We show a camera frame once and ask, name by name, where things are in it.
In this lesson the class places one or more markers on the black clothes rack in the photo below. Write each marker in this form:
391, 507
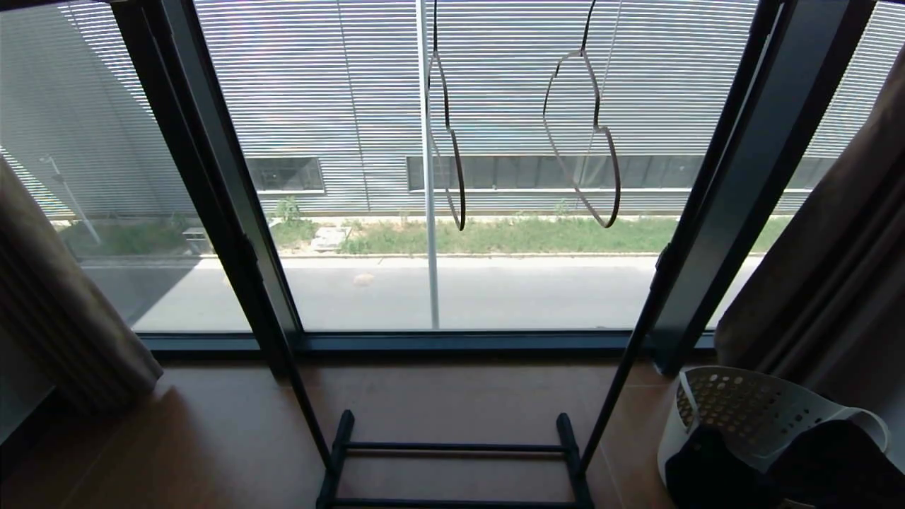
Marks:
571, 459

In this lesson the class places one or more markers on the white laundry basket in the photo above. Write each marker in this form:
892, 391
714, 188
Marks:
763, 417

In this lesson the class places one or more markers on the heap of clothes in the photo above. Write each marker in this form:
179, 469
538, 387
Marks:
834, 466

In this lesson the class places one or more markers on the window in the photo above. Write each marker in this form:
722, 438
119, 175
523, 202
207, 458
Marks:
459, 341

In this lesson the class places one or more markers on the brown curtain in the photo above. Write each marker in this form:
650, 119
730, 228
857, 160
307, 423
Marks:
834, 283
71, 318

